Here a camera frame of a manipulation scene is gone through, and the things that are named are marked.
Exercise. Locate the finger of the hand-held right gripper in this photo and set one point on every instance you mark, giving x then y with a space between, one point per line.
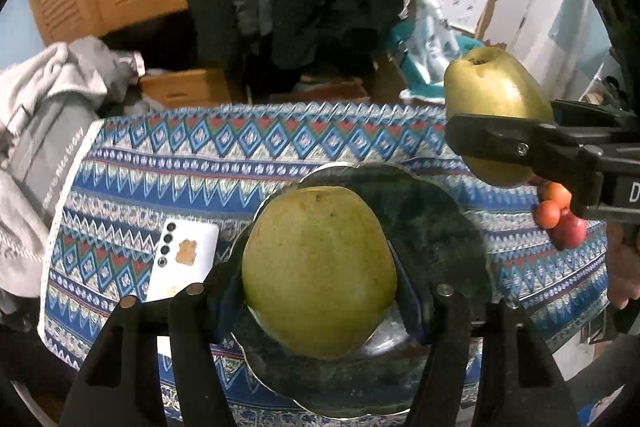
500 137
600 122

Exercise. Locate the blue patterned tablecloth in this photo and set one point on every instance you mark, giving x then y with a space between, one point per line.
250 142

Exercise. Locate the teal plastic basket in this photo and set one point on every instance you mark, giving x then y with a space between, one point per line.
420 72

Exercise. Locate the dark green glass plate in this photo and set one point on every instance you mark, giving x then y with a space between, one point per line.
430 227

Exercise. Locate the person's right hand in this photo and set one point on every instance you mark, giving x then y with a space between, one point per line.
622 267

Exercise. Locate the dark grey garment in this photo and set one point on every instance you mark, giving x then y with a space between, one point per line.
100 62

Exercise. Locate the wooden drawer box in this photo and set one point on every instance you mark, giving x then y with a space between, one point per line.
185 87

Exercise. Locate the white printed plastic bag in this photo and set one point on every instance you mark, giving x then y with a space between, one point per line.
430 7

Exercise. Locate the yellow pear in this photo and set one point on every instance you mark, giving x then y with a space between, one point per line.
490 87

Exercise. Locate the grey printed sweatshirt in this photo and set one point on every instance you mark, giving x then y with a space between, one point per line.
55 147

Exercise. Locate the white printed storage box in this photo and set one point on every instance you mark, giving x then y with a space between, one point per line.
465 2

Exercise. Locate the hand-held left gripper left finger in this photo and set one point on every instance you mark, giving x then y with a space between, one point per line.
225 297

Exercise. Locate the large green pear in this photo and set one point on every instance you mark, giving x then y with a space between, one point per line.
320 272

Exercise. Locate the red apple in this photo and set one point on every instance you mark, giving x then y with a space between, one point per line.
570 232

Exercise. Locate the orange persimmon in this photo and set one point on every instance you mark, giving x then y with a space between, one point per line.
547 213
556 194

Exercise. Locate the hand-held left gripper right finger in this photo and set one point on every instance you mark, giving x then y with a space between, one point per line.
407 297

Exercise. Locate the light grey fleece robe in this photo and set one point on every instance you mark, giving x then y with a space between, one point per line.
35 82

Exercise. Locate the white smartphone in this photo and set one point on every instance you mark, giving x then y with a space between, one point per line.
185 267

